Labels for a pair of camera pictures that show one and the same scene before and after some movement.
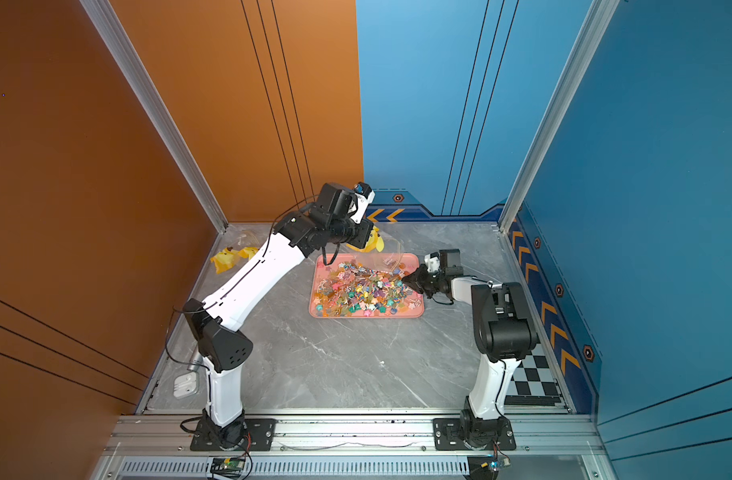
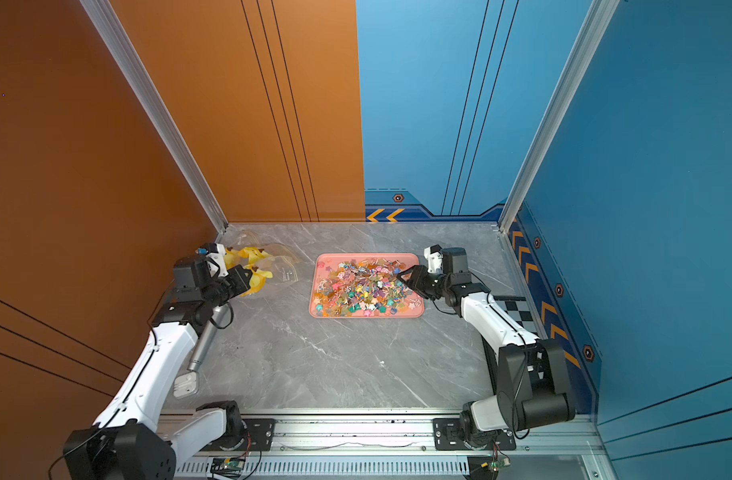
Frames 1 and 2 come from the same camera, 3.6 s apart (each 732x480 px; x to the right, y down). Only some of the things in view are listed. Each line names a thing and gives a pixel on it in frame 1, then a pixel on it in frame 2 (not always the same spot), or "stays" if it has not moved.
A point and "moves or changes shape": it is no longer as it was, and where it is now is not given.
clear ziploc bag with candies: x=225 y=259 stays
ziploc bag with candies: x=385 y=249 moves or changes shape
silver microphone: x=187 y=384 stays
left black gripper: x=364 y=228 -> x=234 y=275
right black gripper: x=418 y=280 stays
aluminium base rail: x=555 y=447 stays
